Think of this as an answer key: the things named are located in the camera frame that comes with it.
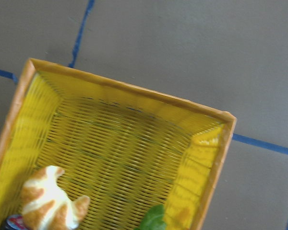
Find yellow woven plastic basket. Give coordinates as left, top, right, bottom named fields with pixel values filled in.
left=0, top=58, right=236, bottom=230

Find toy carrot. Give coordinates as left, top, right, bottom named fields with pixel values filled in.
left=135, top=204, right=167, bottom=230

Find toy croissant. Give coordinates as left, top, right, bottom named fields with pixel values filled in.
left=21, top=165, right=90, bottom=230

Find small dark can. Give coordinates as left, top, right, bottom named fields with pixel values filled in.
left=0, top=214, right=27, bottom=230

